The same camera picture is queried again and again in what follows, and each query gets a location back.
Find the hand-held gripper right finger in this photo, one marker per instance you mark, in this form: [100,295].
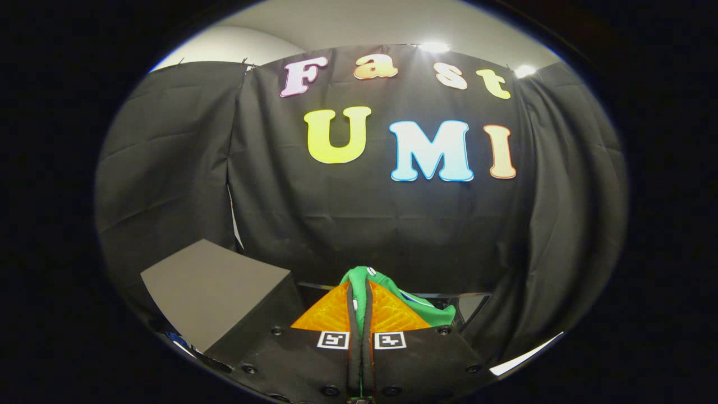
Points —
[420,365]

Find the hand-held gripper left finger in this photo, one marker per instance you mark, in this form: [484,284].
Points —
[303,365]

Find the green polo shirt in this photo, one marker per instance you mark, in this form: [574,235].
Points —
[437,315]

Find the grey cabinet box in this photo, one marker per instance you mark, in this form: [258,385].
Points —
[213,292]

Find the black backdrop cloth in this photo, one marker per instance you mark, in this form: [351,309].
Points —
[364,224]

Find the small ceiling light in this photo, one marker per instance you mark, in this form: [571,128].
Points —
[525,71]

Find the ceiling light panel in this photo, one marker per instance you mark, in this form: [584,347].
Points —
[433,47]

